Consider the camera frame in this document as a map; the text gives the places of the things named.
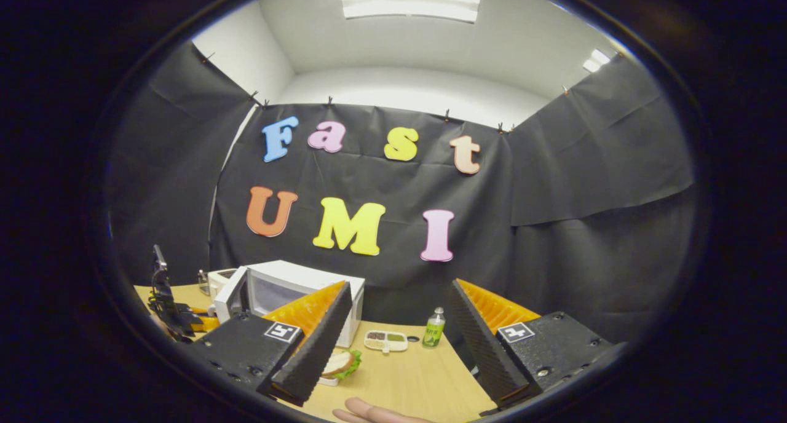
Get black backdrop cloth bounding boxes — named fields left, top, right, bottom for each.
left=105, top=42, right=695, bottom=374

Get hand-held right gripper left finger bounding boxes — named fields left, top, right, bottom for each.
left=181, top=280, right=354, bottom=407

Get sandwich with lettuce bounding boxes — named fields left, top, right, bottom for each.
left=322, top=349, right=362, bottom=381

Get green drink bottle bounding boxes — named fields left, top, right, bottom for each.
left=422, top=307, right=446, bottom=348

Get white divided condiment dish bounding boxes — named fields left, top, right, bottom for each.
left=363, top=330, right=409, bottom=354

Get long ceiling light panel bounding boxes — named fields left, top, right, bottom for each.
left=339, top=0, right=481, bottom=24

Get white microwave oven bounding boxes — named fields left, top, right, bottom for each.
left=213, top=260, right=366, bottom=349

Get white toaster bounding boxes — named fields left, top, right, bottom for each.
left=207, top=268, right=238, bottom=302

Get small ceiling light panel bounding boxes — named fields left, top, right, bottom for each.
left=583, top=49, right=611, bottom=73

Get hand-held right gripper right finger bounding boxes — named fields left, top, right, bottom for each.
left=448, top=279, right=628, bottom=411

